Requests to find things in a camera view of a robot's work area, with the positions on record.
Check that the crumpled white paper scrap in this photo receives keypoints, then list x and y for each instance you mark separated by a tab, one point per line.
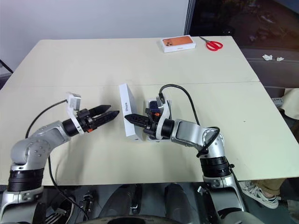
267	57
280	59

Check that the white phone box lid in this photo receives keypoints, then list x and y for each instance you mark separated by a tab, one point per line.
128	100

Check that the grey partition post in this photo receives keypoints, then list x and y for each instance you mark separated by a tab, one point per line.
189	16

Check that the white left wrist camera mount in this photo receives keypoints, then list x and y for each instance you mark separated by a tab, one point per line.
72	114

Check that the white and green sneaker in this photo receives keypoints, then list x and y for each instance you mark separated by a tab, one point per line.
259	196

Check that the black upright bar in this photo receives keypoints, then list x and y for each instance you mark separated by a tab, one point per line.
137	196

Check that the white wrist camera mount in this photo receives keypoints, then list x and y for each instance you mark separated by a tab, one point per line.
164	112
72	114

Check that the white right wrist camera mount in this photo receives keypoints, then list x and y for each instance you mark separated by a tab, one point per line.
164	112

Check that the beige trouser leg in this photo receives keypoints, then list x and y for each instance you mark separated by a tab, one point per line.
271	186

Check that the black curved rim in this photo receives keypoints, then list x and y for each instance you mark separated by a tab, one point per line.
134	219

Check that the grey power strip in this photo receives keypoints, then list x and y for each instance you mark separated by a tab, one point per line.
277	101

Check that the beige cloth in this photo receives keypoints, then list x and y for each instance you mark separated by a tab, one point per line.
292	102

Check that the white phone box base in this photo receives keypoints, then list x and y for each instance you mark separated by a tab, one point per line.
170	109

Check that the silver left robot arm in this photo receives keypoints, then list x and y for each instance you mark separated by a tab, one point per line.
35	144

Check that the white box with orange phone print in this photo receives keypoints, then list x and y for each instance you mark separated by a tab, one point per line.
177	45

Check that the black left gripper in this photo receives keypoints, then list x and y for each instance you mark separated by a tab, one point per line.
86	120

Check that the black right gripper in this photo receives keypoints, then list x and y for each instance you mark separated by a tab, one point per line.
153	127

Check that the black metal stand leg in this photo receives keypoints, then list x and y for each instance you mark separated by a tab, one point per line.
5	66

